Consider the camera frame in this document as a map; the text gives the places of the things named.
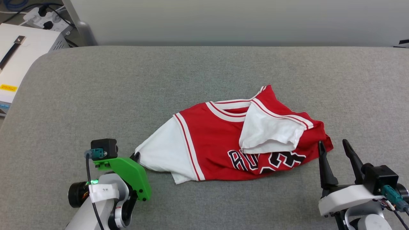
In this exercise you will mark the grey fabric sofa cushion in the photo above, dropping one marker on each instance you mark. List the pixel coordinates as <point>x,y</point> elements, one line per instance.
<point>204,80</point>

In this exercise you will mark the white metal equipment box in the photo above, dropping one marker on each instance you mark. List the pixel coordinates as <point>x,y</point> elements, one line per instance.
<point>28,51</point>

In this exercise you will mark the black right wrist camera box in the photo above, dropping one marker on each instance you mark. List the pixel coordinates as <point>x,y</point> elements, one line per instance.
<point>381,175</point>

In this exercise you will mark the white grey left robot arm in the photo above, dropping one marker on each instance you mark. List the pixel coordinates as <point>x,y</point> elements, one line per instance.
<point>105,204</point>

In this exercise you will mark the yellow warning label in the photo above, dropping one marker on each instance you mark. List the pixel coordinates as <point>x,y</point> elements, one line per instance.
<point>8,88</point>

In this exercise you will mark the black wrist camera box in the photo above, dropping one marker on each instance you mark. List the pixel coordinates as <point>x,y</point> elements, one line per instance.
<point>105,147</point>
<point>381,175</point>

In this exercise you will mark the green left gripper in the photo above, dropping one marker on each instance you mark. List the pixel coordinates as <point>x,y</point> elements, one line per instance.
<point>131,174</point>

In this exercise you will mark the red and white basketball jersey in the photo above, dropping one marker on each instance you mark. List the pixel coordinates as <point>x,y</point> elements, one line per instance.
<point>211,143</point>

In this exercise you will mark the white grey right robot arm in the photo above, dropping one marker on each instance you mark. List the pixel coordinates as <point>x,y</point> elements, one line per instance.
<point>374,222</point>

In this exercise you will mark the black tape strip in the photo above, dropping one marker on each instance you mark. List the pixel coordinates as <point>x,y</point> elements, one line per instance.
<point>404,43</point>

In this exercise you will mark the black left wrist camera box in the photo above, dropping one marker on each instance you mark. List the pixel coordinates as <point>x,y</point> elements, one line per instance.
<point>105,147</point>

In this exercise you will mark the white power strip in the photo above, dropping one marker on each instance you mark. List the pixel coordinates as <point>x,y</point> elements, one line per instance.
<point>44,19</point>

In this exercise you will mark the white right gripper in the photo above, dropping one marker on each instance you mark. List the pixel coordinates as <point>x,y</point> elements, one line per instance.
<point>348,196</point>

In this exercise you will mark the white partition panel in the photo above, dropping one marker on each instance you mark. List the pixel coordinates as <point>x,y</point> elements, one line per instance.
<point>239,20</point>

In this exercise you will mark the grey metal partition foot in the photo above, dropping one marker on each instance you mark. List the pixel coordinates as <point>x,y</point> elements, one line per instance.
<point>83,30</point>

